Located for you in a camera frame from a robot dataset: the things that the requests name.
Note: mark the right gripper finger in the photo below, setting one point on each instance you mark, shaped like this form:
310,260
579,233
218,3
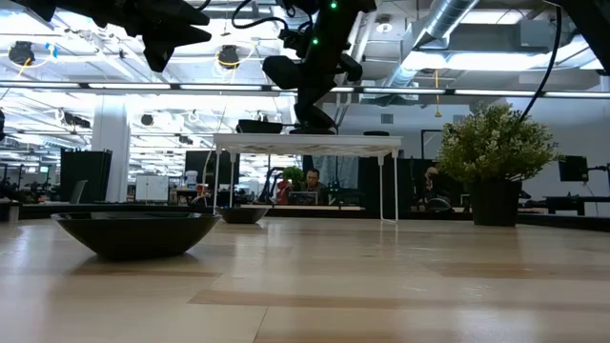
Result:
306,109
324,109

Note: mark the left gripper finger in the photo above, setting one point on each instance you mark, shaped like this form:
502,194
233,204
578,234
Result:
167,45
183,13

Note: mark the black square mini plate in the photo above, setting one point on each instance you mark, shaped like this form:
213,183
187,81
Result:
259,127
240,215

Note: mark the black teardrop mini plate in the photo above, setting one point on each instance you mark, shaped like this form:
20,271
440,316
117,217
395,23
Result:
375,134

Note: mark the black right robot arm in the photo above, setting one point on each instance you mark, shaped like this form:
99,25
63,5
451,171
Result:
595,24

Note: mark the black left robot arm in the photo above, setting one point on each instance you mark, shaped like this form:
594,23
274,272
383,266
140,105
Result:
71,7

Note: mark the black ceiling-hung device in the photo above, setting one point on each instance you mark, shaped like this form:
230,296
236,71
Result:
229,54
21,52

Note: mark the small green background plant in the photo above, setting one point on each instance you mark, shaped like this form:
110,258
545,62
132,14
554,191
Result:
292,172

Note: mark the person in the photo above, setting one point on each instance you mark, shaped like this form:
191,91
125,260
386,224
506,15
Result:
431,177
312,181

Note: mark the long ceiling light strip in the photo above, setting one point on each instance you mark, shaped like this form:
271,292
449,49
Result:
405,90

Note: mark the grey laptop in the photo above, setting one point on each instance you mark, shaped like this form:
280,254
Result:
302,198

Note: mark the black room partition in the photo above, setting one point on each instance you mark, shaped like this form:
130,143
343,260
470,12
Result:
405,186
86,171

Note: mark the large black screen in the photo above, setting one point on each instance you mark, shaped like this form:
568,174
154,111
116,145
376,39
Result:
205,167

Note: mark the white cabinet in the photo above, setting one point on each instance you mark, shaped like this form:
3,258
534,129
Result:
151,187

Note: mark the black domed object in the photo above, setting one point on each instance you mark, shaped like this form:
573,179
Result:
438,205

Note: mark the potted green artificial plant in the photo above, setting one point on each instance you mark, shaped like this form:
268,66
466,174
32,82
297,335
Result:
495,147

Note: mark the black monitor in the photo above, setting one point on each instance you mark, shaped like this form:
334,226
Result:
573,169

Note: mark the black workbench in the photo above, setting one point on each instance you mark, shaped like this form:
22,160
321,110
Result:
564,202

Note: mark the silver ceiling air duct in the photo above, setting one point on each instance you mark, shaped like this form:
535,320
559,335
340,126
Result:
443,19

